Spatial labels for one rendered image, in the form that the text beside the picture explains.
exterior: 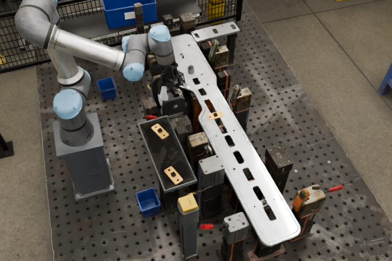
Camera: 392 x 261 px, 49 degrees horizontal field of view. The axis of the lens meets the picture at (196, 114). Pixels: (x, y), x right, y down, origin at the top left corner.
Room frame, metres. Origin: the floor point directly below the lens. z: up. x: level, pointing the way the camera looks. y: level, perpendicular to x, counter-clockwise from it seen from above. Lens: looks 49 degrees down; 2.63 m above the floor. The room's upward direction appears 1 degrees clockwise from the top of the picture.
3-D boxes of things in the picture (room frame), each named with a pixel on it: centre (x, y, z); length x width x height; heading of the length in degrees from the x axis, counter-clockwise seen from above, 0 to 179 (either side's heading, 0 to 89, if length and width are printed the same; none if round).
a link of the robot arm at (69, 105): (1.20, 0.54, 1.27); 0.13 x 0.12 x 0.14; 0
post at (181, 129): (1.22, 0.06, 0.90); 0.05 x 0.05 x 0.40; 22
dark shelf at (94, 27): (2.15, 0.42, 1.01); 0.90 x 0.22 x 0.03; 112
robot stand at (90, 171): (1.19, 0.54, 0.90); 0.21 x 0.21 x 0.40; 18
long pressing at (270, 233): (1.38, -0.11, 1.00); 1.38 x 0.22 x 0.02; 22
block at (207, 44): (1.96, -0.07, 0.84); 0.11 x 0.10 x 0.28; 112
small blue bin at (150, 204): (1.03, 0.23, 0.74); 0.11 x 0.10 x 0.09; 22
